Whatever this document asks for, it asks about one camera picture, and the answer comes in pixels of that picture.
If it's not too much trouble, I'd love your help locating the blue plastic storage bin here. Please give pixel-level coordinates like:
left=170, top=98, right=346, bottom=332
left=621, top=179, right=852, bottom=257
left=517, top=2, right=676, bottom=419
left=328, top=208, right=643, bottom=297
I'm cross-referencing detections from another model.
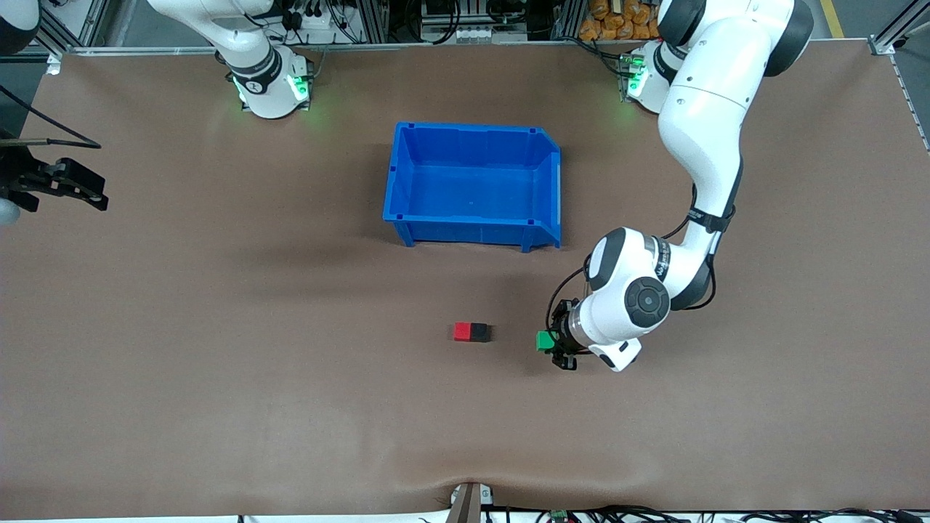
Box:
left=382, top=121, right=564, bottom=254

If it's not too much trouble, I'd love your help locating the metal table edge clamp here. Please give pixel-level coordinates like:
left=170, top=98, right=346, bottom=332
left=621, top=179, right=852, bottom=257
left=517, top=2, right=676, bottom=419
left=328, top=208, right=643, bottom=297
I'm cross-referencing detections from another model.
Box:
left=449, top=481, right=496, bottom=523

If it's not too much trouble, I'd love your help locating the white power strip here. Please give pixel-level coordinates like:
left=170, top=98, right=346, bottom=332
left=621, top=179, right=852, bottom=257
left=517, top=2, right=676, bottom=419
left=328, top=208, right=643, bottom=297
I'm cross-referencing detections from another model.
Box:
left=282, top=3, right=333, bottom=31

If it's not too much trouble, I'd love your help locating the brown table cover mat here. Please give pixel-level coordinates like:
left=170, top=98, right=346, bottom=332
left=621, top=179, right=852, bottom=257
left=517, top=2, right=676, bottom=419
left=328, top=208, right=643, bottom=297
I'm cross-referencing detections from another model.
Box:
left=0, top=40, right=930, bottom=520

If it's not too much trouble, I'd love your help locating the bag of orange snacks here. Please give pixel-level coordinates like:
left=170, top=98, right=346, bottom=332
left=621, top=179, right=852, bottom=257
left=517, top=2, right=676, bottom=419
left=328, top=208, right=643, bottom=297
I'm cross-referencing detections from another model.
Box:
left=578, top=0, right=668, bottom=42

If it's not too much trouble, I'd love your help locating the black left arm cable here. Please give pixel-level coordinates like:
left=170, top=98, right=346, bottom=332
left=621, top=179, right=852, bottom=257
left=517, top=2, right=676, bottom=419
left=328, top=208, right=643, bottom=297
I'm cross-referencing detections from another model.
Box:
left=546, top=182, right=719, bottom=329

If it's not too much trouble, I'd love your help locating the aluminium frame profile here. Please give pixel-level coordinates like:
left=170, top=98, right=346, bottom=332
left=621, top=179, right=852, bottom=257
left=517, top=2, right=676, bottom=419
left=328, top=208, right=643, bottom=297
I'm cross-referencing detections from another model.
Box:
left=29, top=0, right=77, bottom=60
left=868, top=0, right=930, bottom=57

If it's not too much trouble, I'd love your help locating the black cable bundle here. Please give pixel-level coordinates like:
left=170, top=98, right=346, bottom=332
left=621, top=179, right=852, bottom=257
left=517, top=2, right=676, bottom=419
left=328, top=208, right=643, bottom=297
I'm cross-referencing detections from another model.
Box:
left=485, top=504, right=930, bottom=523

